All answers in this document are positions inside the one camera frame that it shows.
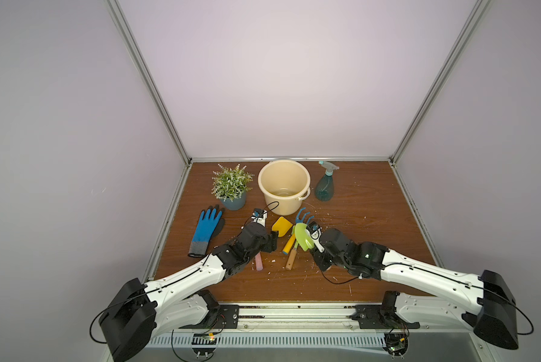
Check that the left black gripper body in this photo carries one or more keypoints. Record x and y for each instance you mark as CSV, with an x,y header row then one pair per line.
x,y
266,243

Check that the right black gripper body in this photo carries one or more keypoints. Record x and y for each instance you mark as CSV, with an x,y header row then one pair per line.
x,y
320,256

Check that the purple trowel pink handle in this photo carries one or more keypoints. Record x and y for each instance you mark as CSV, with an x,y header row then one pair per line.
x,y
258,262

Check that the yellow plastic scoop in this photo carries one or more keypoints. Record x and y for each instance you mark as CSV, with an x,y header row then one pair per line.
x,y
282,226

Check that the green trowel wooden handle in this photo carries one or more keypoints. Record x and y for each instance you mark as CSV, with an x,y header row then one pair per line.
x,y
303,236

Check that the teal spray bottle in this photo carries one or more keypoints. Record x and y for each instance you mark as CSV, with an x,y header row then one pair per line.
x,y
325,189

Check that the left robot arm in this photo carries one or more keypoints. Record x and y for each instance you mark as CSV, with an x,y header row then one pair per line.
x,y
142,311

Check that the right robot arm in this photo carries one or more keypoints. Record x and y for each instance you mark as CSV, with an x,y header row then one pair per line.
x,y
484,302

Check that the blue gardening glove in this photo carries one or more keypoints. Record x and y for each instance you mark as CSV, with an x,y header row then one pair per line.
x,y
210,224

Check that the artificial green potted plant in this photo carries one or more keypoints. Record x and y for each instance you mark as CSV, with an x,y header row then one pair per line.
x,y
231,185

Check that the cream plastic bucket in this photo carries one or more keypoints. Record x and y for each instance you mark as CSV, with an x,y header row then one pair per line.
x,y
285,184

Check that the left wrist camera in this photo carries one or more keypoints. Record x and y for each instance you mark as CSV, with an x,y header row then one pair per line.
x,y
259,216

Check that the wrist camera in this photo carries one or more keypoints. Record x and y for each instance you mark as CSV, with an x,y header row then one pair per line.
x,y
315,233
259,216

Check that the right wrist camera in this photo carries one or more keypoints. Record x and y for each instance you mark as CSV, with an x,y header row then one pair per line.
x,y
315,233

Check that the blue rake yellow handle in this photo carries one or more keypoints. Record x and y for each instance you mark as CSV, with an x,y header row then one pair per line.
x,y
305,218

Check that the green rake wooden handle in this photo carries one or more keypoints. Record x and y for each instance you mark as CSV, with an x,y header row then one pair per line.
x,y
292,257

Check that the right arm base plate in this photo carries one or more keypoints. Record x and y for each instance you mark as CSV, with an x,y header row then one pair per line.
x,y
372,317

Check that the aluminium front rail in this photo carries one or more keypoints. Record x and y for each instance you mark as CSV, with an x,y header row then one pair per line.
x,y
430,312

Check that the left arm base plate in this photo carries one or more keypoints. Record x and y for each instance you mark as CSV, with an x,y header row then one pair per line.
x,y
224,317

